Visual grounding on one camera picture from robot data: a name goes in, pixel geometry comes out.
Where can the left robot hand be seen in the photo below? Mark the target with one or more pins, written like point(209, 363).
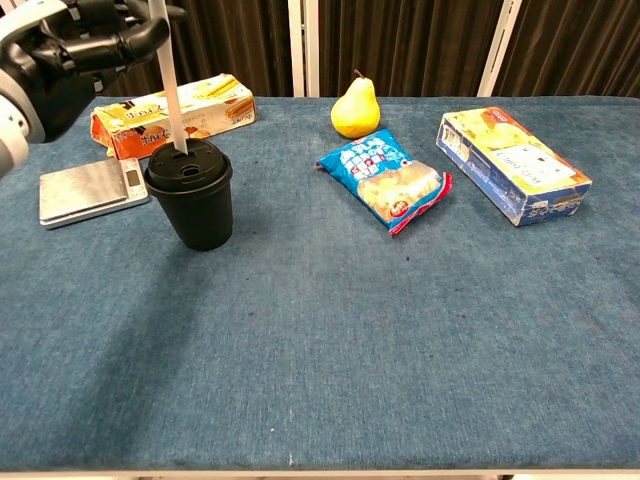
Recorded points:
point(75, 55)

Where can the clear plastic straw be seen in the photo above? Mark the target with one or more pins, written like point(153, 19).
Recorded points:
point(170, 85)

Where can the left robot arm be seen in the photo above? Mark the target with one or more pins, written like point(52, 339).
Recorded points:
point(10, 135)

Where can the black lidded paper cup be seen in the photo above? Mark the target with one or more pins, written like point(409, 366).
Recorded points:
point(192, 195)

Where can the orange wafer roll box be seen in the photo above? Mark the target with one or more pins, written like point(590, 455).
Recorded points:
point(175, 117)

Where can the silver digital kitchen scale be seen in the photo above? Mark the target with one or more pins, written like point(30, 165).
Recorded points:
point(92, 190)

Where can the yellow pear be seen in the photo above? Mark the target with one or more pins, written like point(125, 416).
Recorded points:
point(356, 110)

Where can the blue snack bag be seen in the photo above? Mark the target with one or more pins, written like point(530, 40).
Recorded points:
point(382, 177)

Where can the blue table cloth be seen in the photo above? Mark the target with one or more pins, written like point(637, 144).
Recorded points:
point(320, 325)

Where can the blue and orange cracker box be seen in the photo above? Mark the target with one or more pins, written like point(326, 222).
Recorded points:
point(512, 162)

